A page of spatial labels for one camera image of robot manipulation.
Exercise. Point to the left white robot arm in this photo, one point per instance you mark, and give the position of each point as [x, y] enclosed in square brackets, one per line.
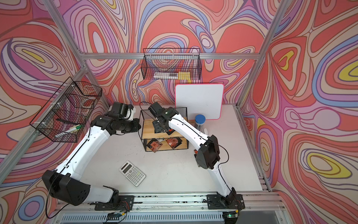
[64, 183]

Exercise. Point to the lower right red tea bag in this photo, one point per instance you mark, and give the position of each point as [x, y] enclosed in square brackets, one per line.
[174, 142]

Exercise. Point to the lower left red tea bag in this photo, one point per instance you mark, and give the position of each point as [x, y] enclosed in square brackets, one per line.
[154, 145]

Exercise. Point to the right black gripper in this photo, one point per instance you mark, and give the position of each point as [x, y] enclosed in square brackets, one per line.
[157, 128]

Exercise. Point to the wall wire basket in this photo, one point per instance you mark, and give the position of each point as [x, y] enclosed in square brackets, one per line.
[70, 105]
[165, 63]

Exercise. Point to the red tea bag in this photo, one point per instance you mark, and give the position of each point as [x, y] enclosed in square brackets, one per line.
[174, 142]
[154, 145]

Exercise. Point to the left wall wire basket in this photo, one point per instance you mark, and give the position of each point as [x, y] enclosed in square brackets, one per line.
[70, 105]

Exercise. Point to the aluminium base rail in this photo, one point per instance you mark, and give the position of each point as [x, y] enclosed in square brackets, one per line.
[180, 208]

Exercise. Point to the yellow item in basket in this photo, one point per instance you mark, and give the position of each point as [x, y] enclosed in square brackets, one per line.
[184, 75]

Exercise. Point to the black wire two-tier shelf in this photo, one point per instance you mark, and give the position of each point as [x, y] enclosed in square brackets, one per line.
[155, 138]

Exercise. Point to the blue lidded pencil tube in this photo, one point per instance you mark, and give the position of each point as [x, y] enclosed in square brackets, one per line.
[199, 122]

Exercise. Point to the white scientific calculator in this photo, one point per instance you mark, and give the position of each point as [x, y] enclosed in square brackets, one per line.
[132, 173]

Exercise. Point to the pink framed whiteboard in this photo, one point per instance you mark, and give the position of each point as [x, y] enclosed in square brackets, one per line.
[205, 99]

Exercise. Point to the green white marker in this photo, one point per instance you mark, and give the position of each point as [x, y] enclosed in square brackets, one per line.
[71, 130]

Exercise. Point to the back wall wire basket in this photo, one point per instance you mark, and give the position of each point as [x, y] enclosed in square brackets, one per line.
[165, 63]

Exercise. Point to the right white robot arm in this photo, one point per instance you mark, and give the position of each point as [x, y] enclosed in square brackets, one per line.
[207, 148]

